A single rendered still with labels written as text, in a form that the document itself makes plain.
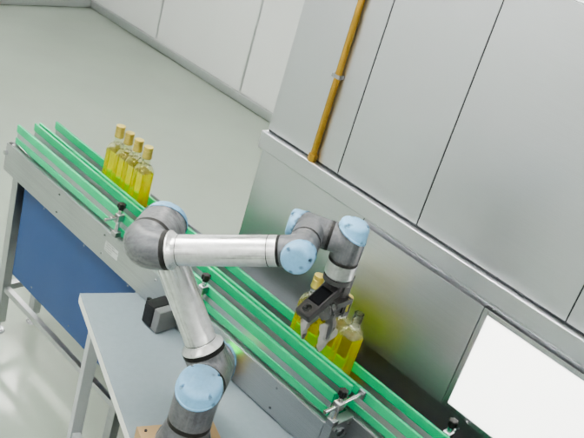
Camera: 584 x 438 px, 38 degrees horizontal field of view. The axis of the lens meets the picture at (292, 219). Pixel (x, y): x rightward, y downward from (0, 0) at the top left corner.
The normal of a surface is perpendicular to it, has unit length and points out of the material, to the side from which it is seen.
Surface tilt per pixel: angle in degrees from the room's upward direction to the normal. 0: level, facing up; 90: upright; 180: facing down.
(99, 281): 90
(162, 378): 0
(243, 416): 0
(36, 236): 90
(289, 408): 90
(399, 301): 90
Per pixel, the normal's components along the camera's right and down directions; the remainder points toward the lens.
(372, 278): -0.68, 0.15
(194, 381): 0.25, -0.80
